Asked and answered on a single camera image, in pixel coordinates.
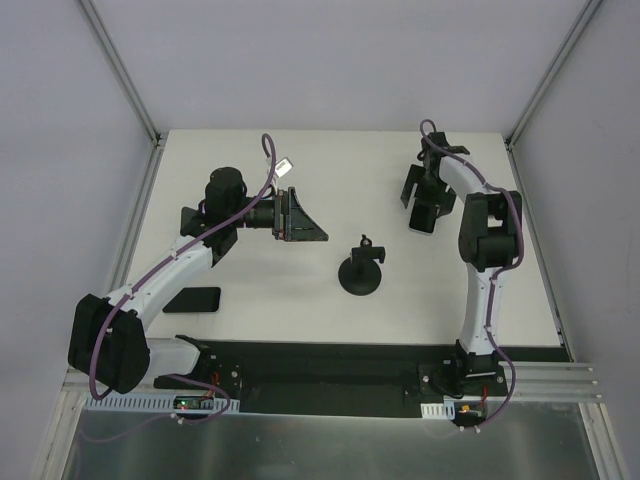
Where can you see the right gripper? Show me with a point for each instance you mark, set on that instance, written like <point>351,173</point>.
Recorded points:
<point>428,195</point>

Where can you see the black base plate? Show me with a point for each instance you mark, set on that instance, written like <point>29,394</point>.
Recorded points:
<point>358,380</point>

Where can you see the white cable duct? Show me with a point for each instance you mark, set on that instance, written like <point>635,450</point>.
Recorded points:
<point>438,411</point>
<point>163,403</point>

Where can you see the right aluminium frame post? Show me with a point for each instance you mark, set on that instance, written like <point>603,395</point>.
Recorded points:
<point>570,41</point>

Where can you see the black round phone stand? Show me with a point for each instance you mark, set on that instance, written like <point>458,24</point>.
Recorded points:
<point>360,274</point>

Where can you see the left aluminium frame post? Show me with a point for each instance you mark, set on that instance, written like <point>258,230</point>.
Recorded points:
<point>118,68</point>

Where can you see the aluminium frame post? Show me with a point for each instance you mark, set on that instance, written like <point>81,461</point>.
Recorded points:
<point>118,68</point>
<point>570,41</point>

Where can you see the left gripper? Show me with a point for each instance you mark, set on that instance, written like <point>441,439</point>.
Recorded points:
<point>283,214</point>

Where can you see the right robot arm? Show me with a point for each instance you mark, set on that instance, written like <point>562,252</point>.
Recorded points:
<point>490,241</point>

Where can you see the right white cable duct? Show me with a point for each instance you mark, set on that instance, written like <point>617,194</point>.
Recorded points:
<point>438,411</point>

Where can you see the left white cable duct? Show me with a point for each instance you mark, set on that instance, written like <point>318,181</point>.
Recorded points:
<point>163,403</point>

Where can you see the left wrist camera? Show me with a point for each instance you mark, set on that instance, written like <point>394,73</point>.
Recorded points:
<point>278,169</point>

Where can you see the silver-edged black phone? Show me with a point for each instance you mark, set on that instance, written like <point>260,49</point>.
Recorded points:
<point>422,218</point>

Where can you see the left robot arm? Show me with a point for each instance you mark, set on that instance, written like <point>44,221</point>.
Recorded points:
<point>108,341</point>

